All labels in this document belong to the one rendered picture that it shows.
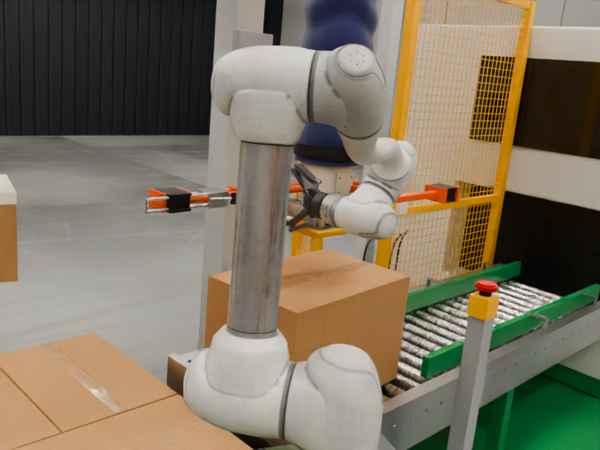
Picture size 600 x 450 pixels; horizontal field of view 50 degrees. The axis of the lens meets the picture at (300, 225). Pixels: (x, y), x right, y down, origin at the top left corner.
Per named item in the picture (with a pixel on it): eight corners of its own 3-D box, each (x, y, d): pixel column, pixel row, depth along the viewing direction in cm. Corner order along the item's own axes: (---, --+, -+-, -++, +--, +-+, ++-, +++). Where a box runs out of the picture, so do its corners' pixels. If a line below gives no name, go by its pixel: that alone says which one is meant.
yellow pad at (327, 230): (363, 220, 224) (365, 206, 223) (386, 227, 217) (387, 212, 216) (294, 231, 200) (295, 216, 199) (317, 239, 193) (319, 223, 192)
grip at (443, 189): (437, 196, 222) (438, 182, 221) (458, 202, 216) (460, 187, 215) (422, 198, 216) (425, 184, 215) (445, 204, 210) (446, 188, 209)
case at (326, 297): (315, 341, 263) (325, 248, 254) (396, 378, 238) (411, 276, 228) (201, 386, 219) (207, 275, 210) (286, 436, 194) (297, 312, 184)
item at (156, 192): (175, 204, 177) (175, 186, 175) (190, 210, 172) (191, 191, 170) (148, 206, 171) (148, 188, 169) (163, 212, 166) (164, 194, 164)
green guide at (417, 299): (503, 270, 386) (505, 256, 384) (520, 275, 379) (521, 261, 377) (318, 327, 276) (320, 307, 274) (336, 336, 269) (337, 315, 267)
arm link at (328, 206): (331, 230, 171) (315, 225, 175) (354, 226, 177) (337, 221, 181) (335, 196, 168) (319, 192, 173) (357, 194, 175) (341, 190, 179)
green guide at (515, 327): (592, 297, 350) (595, 282, 348) (612, 304, 342) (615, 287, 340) (420, 376, 240) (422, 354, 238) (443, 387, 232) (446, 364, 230)
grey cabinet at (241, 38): (262, 99, 305) (266, 34, 298) (269, 100, 302) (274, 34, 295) (228, 98, 292) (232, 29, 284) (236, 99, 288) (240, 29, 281)
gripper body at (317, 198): (321, 193, 173) (297, 187, 179) (318, 223, 175) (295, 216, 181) (339, 191, 178) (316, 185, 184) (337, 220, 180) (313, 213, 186)
